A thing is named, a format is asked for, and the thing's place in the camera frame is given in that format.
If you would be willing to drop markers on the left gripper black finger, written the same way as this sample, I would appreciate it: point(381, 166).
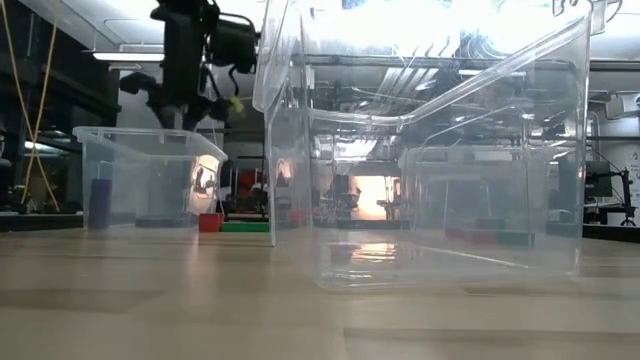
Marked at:
point(200, 112)
point(166, 117)

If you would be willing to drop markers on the red block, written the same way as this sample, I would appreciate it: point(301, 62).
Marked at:
point(210, 223)
point(480, 236)

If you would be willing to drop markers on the green block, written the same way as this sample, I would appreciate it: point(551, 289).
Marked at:
point(245, 227)
point(490, 223)
point(515, 238)

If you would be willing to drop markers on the clear plastic bin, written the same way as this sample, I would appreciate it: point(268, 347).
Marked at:
point(475, 155)
point(130, 170)
point(425, 272)

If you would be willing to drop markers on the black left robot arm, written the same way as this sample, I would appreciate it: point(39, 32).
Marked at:
point(182, 25)

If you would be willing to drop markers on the yellow tag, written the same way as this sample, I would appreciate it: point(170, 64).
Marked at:
point(236, 105)

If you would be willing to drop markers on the ceiling light panel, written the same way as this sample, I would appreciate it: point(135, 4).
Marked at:
point(127, 56)

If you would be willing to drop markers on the dark storage rack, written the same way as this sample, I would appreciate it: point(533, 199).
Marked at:
point(75, 90)

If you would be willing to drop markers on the blue block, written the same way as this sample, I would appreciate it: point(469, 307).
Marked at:
point(100, 205)
point(165, 222)

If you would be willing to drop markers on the dark monitor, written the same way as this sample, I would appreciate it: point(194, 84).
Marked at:
point(598, 179)

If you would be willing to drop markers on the black tripod stand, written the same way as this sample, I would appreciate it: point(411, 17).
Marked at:
point(627, 200)

